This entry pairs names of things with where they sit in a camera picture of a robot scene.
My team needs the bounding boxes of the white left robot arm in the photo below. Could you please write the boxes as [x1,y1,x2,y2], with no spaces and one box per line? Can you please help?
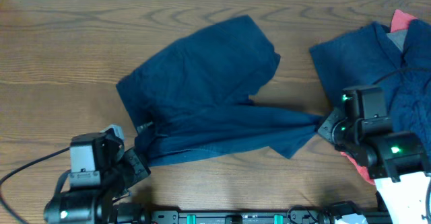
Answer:
[44,147,151,223]

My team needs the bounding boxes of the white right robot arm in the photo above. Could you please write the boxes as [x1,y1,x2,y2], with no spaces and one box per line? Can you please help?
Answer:
[317,107,430,223]

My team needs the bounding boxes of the navy blue garment pile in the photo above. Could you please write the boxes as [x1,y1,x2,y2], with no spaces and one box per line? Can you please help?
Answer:
[309,20,430,150]

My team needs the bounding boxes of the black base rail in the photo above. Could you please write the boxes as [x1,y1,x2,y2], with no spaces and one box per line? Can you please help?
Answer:
[108,202,393,224]

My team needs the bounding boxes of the grey garment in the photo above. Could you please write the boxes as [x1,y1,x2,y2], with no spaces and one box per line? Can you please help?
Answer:
[387,30,407,52]

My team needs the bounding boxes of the navy blue shorts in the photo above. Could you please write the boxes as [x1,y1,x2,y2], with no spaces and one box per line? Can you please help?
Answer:
[117,15,321,166]

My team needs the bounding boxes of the red garment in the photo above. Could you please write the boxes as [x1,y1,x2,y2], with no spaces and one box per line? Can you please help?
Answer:
[341,9,416,185]

